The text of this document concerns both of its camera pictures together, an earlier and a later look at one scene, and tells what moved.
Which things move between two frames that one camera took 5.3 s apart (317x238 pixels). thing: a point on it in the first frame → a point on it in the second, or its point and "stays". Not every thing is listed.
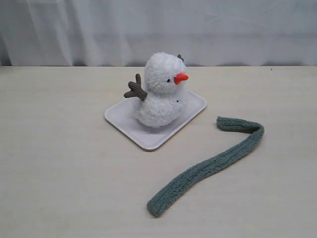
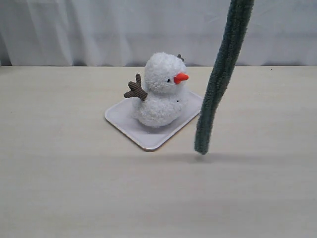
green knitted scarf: [193, 175] → [240, 13]
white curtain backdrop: [127, 33] stays
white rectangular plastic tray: [151, 139] stays
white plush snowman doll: [164, 100] stays
